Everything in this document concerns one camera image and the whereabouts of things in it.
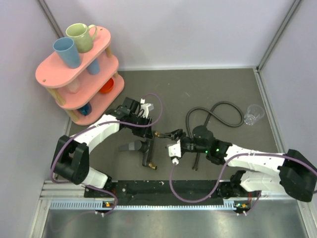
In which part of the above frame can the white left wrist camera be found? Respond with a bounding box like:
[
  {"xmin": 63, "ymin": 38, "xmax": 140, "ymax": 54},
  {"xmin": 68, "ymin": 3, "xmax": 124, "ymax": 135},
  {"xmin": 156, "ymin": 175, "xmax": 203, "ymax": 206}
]
[{"xmin": 138, "ymin": 99, "xmax": 154, "ymax": 118}]

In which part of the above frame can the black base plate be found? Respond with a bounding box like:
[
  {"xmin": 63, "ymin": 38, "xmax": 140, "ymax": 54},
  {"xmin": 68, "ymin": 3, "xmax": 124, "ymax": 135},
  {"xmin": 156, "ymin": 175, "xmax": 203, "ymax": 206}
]
[{"xmin": 84, "ymin": 179, "xmax": 248, "ymax": 206}]

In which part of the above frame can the translucent pink cup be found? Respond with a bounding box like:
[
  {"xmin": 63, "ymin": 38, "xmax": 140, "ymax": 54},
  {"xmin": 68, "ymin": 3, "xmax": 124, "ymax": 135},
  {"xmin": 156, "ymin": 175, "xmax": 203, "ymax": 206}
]
[{"xmin": 66, "ymin": 78, "xmax": 80, "ymax": 94}]

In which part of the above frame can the blue plastic tumbler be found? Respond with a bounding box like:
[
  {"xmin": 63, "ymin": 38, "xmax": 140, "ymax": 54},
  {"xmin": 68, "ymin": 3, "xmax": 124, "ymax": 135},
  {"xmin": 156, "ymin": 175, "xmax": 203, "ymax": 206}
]
[{"xmin": 53, "ymin": 37, "xmax": 81, "ymax": 68}]

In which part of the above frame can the black rubber hose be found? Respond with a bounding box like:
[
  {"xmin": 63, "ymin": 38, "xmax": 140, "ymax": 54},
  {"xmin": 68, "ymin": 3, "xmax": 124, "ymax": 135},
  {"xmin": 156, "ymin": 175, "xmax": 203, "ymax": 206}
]
[{"xmin": 158, "ymin": 101, "xmax": 245, "ymax": 171}]

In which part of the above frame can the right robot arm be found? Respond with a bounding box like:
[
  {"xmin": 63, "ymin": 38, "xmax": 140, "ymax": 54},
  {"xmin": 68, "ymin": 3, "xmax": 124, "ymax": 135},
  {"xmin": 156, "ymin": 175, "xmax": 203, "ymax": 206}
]
[{"xmin": 160, "ymin": 125, "xmax": 317, "ymax": 202}]

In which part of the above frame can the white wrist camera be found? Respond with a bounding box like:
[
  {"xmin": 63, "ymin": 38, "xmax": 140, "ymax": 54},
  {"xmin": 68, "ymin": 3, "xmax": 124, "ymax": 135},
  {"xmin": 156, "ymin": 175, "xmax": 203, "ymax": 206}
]
[
  {"xmin": 138, "ymin": 99, "xmax": 154, "ymax": 118},
  {"xmin": 167, "ymin": 140, "xmax": 182, "ymax": 166}
]

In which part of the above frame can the black fitting with brass connectors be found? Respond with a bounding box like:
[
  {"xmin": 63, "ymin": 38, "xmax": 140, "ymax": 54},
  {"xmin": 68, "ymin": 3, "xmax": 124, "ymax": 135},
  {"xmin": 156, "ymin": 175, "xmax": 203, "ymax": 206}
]
[{"xmin": 118, "ymin": 131, "xmax": 157, "ymax": 170}]

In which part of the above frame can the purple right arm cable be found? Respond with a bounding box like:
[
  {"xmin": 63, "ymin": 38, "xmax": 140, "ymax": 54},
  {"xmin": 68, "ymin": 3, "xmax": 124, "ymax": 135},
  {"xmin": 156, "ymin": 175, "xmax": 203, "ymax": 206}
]
[{"xmin": 169, "ymin": 152, "xmax": 317, "ymax": 203}]

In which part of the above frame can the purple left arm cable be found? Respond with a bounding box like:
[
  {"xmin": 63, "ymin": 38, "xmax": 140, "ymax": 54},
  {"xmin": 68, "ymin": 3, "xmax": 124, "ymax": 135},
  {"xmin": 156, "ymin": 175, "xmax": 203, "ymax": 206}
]
[{"xmin": 49, "ymin": 93, "xmax": 163, "ymax": 216}]

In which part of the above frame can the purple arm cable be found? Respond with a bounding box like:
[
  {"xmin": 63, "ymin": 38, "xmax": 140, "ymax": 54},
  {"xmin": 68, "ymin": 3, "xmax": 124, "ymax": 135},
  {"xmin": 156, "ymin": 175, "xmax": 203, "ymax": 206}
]
[
  {"xmin": 169, "ymin": 152, "xmax": 317, "ymax": 203},
  {"xmin": 49, "ymin": 93, "xmax": 163, "ymax": 216}
]

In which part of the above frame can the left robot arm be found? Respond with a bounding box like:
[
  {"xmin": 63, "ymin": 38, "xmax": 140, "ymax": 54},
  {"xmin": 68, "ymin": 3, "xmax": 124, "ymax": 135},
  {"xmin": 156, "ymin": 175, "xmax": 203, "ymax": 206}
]
[{"xmin": 51, "ymin": 98, "xmax": 156, "ymax": 197}]

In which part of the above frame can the grey slotted cable duct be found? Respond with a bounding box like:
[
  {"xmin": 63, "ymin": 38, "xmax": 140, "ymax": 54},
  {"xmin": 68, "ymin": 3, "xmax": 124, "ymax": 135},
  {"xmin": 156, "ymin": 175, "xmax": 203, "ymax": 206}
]
[{"xmin": 49, "ymin": 198, "xmax": 237, "ymax": 211}]

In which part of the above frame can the small blue cup middle shelf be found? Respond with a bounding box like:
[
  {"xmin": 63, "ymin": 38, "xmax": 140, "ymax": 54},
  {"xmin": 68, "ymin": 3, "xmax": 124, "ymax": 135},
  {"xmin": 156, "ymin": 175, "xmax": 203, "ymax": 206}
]
[{"xmin": 87, "ymin": 58, "xmax": 100, "ymax": 75}]

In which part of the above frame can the orange bowl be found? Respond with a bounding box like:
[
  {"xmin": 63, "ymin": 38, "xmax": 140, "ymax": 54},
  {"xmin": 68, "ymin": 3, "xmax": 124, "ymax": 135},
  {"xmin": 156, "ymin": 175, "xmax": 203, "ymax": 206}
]
[{"xmin": 99, "ymin": 78, "xmax": 114, "ymax": 94}]

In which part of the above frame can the clear plastic cup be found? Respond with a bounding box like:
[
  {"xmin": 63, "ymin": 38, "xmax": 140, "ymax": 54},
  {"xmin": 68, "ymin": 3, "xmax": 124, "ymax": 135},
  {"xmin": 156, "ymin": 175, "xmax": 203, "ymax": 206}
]
[{"xmin": 244, "ymin": 104, "xmax": 265, "ymax": 125}]

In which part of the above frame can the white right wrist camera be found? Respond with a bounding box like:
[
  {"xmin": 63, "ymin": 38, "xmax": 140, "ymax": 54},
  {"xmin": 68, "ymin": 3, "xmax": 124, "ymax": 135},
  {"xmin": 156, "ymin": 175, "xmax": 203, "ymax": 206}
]
[{"xmin": 167, "ymin": 140, "xmax": 182, "ymax": 166}]

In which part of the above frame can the dark blue cup bottom shelf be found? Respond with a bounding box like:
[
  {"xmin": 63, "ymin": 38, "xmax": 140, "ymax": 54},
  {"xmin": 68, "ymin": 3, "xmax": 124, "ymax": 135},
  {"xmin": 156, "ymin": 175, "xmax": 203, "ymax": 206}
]
[{"xmin": 77, "ymin": 102, "xmax": 92, "ymax": 116}]

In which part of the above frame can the green ceramic mug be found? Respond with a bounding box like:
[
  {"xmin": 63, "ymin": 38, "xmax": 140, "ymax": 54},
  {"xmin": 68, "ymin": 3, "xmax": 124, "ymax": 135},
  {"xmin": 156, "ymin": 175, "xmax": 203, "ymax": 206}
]
[{"xmin": 65, "ymin": 23, "xmax": 98, "ymax": 53}]

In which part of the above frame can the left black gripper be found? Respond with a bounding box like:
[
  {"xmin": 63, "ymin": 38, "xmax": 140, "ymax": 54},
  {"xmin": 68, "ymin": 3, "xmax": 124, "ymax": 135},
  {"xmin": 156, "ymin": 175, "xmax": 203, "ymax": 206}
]
[{"xmin": 127, "ymin": 114, "xmax": 154, "ymax": 140}]

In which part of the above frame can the pink three-tier shelf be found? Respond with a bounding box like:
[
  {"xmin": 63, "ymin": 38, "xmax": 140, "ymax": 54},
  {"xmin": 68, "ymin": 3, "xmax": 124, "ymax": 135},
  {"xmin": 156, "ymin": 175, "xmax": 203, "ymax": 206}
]
[{"xmin": 35, "ymin": 26, "xmax": 124, "ymax": 125}]

